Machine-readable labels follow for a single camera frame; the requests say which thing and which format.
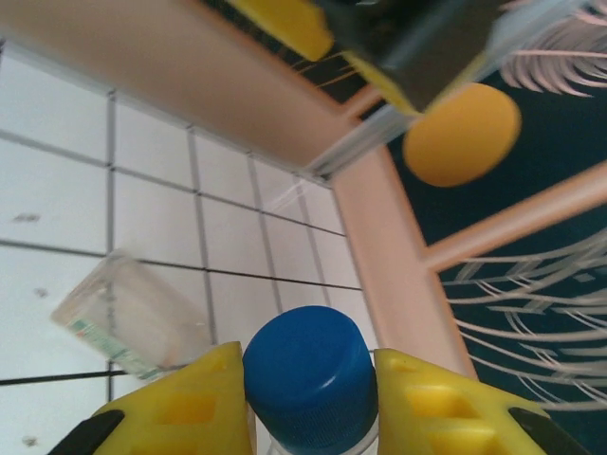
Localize blue label blue cap bottle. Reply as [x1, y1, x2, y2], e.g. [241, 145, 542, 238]
[241, 305, 380, 455]

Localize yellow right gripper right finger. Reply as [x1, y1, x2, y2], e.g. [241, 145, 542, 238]
[373, 347, 592, 455]

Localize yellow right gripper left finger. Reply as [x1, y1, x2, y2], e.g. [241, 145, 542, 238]
[46, 340, 257, 455]

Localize aluminium corner post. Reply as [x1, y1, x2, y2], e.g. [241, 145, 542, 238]
[305, 0, 607, 180]

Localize large clear square bottle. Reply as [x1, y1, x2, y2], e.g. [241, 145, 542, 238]
[49, 248, 212, 383]

